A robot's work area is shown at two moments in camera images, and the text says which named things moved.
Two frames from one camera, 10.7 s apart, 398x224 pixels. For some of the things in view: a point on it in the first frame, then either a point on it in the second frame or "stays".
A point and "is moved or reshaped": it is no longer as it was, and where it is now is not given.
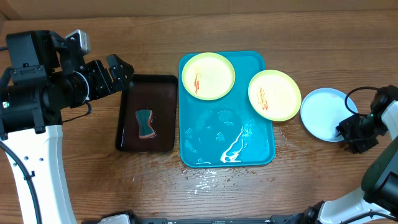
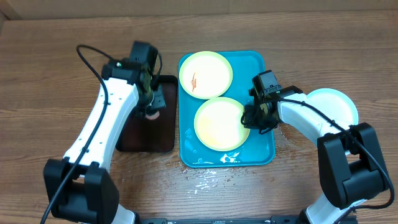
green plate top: (208, 76) stays
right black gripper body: (362, 133) to (259, 119)
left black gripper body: (81, 88) to (147, 106)
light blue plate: (323, 110) stays
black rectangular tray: (158, 94) stays
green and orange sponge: (143, 116) to (153, 117)
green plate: (274, 94) is moved or reshaped
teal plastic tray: (226, 132) stays
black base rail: (272, 219) stays
